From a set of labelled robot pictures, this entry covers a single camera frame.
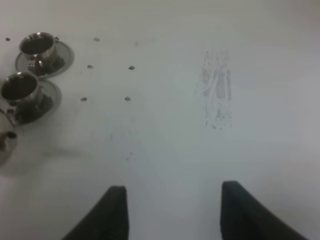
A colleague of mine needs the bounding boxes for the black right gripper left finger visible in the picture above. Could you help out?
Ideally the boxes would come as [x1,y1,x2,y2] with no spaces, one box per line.
[64,186,130,240]

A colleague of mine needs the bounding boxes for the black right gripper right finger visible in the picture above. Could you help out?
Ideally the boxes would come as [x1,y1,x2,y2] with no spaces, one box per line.
[220,181,305,240]

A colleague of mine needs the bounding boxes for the stainless steel teapot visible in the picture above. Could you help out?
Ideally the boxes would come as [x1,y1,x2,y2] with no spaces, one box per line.
[0,109,18,166]

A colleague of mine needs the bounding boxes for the near stainless steel saucer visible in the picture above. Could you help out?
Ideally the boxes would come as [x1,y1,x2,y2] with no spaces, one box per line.
[0,80,61,126]

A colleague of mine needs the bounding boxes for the stainless steel saucer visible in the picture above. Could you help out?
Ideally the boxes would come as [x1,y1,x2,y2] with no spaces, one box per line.
[0,80,61,126]
[15,40,74,78]

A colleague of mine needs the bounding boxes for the near stainless steel teacup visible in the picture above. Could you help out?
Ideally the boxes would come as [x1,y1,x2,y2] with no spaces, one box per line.
[0,72,43,118]

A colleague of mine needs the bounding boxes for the stainless steel teacup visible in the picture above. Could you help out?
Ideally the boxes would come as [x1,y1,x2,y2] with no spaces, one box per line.
[18,31,60,76]
[0,72,43,118]

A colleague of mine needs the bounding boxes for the far stainless steel saucer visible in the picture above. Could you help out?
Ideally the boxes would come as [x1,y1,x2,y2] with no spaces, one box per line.
[15,40,74,78]

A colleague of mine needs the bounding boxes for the far stainless steel teacup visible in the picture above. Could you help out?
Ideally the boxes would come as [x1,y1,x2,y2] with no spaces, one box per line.
[18,31,60,76]

